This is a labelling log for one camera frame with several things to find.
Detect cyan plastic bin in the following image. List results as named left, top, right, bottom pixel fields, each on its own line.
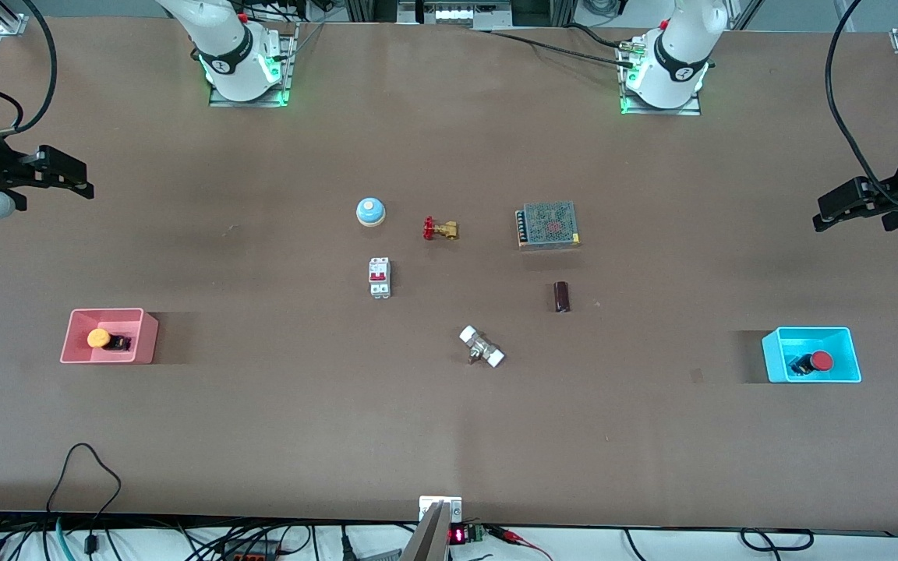
left=762, top=326, right=862, bottom=384

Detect red push button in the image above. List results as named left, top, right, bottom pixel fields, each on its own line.
left=788, top=351, right=834, bottom=376

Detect black looped table cable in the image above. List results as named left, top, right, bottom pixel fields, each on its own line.
left=45, top=443, right=122, bottom=556

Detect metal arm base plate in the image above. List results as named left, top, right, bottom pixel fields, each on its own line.
left=618, top=43, right=702, bottom=117
left=209, top=22, right=299, bottom=108

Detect black cable to arm base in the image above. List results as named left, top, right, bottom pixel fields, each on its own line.
left=471, top=23, right=637, bottom=68

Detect blue round bell button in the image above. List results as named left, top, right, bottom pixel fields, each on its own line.
left=355, top=196, right=387, bottom=228

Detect metal fitting white caps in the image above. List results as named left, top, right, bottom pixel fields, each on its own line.
left=458, top=325, right=506, bottom=369

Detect pink plastic bin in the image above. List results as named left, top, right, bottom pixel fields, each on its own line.
left=60, top=308, right=160, bottom=365

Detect red clip lead cable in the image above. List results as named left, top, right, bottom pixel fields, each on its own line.
left=488, top=525, right=555, bottom=561

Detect black coiled cable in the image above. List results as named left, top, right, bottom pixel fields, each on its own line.
left=740, top=527, right=815, bottom=552

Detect yellow push button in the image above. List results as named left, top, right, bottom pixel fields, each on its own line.
left=87, top=328, right=133, bottom=352

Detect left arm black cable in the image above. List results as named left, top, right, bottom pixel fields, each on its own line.
left=825, top=0, right=898, bottom=213

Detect grey camera mount bar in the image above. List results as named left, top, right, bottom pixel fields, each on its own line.
left=399, top=496, right=464, bottom=561

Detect metal mesh power supply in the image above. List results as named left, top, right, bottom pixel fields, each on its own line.
left=515, top=201, right=582, bottom=250

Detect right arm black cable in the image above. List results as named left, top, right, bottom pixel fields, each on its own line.
left=0, top=0, right=58, bottom=139

